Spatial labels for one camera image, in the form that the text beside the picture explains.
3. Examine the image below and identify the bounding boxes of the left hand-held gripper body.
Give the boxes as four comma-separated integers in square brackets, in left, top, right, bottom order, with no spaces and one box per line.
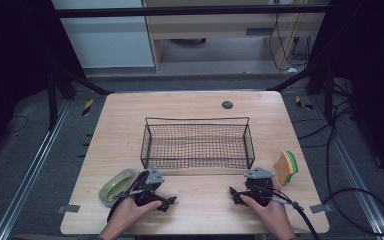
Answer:
[131,167,168,208]

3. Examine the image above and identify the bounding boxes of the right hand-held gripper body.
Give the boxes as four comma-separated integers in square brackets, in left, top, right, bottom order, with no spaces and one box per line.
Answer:
[243,167,276,208]

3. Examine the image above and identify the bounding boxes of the orange and green sponge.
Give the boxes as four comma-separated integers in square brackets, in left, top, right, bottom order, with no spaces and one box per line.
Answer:
[273,150,299,186]

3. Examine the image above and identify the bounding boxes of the green oval soap dish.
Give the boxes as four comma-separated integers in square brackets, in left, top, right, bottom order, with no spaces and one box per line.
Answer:
[98,168,138,208]

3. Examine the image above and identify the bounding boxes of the black wire mesh basket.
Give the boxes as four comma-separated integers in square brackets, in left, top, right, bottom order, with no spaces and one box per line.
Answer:
[140,116,256,170]

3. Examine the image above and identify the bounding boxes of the person's right hand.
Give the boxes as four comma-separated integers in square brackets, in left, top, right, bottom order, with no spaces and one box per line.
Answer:
[239,177,297,238]

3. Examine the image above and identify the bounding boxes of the person's left hand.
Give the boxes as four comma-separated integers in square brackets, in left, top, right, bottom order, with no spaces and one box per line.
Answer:
[100,172,163,238]

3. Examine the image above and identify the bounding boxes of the yellow and black tape strip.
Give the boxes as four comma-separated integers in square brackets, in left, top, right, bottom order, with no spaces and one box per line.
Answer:
[81,97,95,118]
[294,95,315,111]

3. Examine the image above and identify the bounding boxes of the black metal stand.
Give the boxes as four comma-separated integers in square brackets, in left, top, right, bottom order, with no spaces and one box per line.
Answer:
[43,61,115,132]
[267,63,336,122]

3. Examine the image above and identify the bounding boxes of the white cabinet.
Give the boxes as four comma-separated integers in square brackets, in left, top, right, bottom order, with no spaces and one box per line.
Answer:
[51,0,156,70]

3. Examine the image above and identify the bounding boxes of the dark curtain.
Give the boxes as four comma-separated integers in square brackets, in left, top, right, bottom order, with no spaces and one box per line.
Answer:
[308,0,384,188]
[0,0,86,164]

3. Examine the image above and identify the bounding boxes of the light wooden desk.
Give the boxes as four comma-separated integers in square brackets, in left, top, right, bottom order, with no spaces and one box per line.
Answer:
[141,0,332,73]

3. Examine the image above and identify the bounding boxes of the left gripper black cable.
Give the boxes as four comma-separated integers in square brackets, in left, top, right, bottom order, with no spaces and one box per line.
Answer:
[106,188,145,224]

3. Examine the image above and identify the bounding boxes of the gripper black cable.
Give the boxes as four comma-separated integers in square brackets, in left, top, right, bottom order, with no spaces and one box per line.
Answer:
[261,186,320,240]
[106,188,145,224]

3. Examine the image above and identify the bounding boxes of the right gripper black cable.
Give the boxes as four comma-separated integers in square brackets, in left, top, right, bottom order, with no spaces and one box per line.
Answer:
[261,186,320,240]

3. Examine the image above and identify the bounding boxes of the grey metal table bracket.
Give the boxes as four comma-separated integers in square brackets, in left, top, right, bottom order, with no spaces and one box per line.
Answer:
[309,203,333,215]
[56,203,81,215]

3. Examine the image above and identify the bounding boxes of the black floor cables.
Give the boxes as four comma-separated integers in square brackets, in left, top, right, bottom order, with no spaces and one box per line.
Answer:
[292,79,358,188]

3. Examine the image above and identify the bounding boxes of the aluminium floor rail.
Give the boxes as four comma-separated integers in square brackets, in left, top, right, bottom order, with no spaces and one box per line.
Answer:
[311,96,384,240]
[0,99,73,240]

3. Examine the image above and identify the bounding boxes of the thin black floor cable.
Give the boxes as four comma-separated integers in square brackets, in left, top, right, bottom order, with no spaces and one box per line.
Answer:
[2,114,30,136]

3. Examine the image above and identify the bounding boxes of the black hanging desk cables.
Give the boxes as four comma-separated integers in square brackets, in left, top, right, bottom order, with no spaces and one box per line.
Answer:
[267,12,313,73]

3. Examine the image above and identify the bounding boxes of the black horizontal frame bar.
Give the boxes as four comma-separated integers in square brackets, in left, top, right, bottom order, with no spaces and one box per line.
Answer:
[54,4,330,19]

